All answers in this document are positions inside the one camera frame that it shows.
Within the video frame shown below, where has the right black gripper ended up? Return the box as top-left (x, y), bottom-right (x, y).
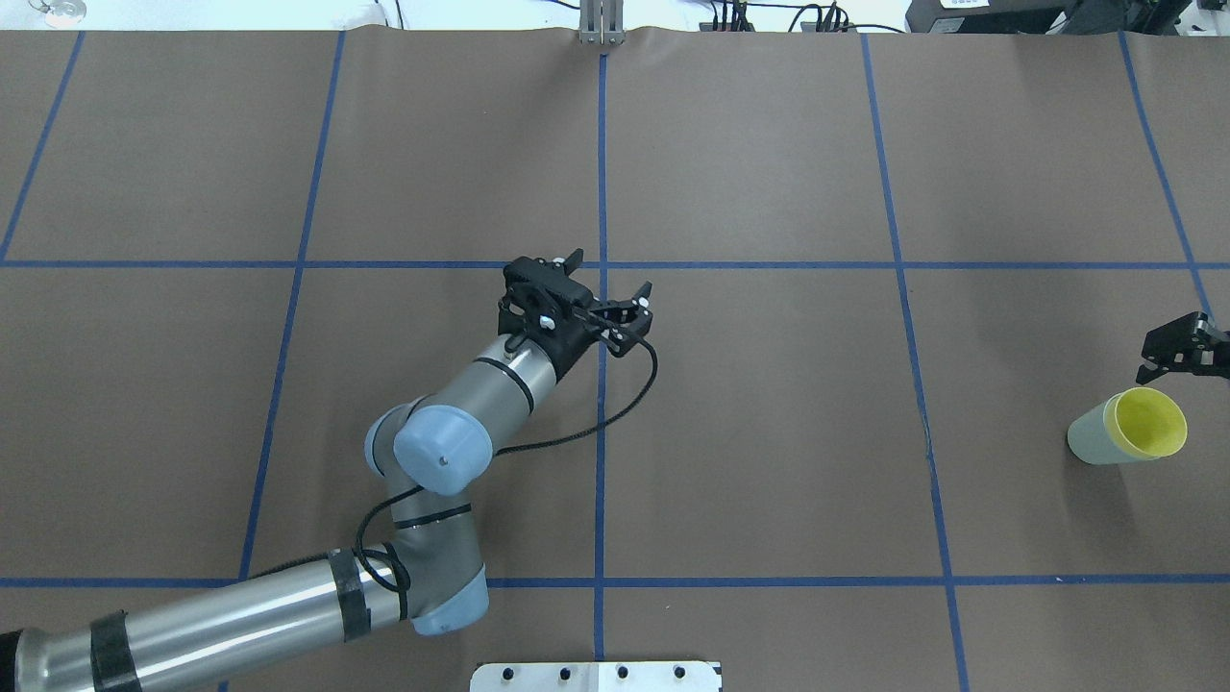
top-left (1135, 311), bottom-right (1229, 386)

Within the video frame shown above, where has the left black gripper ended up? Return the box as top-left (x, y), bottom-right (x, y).
top-left (497, 248), bottom-right (653, 381)

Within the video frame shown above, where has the yellow plastic cup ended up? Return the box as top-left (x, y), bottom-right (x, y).
top-left (1102, 388), bottom-right (1188, 461)

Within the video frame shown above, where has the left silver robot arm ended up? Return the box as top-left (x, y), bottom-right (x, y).
top-left (2, 251), bottom-right (653, 691)

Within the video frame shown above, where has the green plastic cup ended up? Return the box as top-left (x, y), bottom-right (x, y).
top-left (1065, 395), bottom-right (1132, 467)

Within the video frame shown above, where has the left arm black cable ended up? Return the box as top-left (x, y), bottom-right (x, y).
top-left (354, 332), bottom-right (661, 621)

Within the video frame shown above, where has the aluminium frame post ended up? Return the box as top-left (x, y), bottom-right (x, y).
top-left (576, 0), bottom-right (627, 47)

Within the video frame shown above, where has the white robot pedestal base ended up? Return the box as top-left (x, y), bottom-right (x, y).
top-left (469, 660), bottom-right (724, 691)

